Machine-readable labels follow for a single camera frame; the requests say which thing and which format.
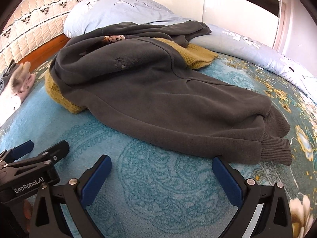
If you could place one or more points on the white and black wardrobe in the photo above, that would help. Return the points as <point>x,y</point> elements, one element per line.
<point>235,7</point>

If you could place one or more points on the wooden bed frame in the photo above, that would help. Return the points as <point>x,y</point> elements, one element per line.
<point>44,52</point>

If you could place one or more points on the light blue floral quilt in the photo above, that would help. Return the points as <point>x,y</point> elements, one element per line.
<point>111,12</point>

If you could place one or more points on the beige quilted headboard cover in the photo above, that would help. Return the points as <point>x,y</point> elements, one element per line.
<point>37,17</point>

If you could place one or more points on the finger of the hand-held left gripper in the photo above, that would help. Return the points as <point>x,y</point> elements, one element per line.
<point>55,151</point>
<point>23,145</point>

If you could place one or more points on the dark grey hoodie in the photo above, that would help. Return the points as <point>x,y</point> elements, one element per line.
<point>148,91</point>

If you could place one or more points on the white cloth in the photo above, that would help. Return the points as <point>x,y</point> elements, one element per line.
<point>8,109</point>

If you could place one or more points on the pale pink door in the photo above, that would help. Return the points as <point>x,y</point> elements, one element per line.
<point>297,24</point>

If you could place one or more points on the mustard yellow knit sweater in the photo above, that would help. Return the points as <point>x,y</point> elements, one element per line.
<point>195,57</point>

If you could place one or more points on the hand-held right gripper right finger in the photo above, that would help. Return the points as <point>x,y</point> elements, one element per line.
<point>227,183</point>

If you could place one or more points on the pink cloth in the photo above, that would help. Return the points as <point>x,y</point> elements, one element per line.
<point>22,84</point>

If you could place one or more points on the grey cloth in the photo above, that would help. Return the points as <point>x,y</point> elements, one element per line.
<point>6,79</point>

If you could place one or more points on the teal floral bed blanket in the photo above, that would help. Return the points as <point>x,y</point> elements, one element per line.
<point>161,191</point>

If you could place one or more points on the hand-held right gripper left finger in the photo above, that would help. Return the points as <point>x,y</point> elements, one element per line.
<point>96,178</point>

